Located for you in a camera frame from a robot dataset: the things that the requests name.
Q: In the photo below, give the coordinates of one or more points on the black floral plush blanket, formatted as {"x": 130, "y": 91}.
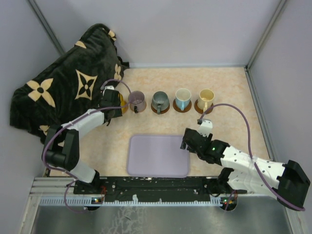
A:
{"x": 69, "y": 86}

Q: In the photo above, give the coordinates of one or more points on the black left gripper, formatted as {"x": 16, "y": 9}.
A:
{"x": 118, "y": 112}

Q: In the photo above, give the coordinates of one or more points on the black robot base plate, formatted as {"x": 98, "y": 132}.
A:
{"x": 154, "y": 189}

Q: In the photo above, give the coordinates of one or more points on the grey mug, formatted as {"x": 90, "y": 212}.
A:
{"x": 160, "y": 102}

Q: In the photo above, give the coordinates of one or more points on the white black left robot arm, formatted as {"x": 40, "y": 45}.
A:
{"x": 61, "y": 150}

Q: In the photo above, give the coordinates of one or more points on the yellow mug black handle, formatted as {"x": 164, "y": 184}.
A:
{"x": 122, "y": 101}

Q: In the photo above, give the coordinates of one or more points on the lavender plastic tray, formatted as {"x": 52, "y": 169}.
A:
{"x": 157, "y": 156}

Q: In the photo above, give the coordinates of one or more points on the white mug blue handle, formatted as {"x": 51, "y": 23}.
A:
{"x": 182, "y": 98}

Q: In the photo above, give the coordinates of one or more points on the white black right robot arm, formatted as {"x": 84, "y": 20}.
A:
{"x": 286, "y": 182}

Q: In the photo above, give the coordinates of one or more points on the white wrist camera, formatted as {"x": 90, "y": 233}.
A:
{"x": 205, "y": 127}
{"x": 108, "y": 87}

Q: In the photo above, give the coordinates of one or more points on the light wooden coaster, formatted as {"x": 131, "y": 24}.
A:
{"x": 124, "y": 108}

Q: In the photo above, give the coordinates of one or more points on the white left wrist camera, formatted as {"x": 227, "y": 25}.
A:
{"x": 108, "y": 87}

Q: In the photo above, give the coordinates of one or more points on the cream mug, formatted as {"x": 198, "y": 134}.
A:
{"x": 205, "y": 100}

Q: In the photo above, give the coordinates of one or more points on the purple mug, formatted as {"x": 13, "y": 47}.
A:
{"x": 137, "y": 102}

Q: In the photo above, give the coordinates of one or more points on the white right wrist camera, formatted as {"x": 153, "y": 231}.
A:
{"x": 205, "y": 127}

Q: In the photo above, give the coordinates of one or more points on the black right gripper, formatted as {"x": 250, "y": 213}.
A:
{"x": 184, "y": 145}

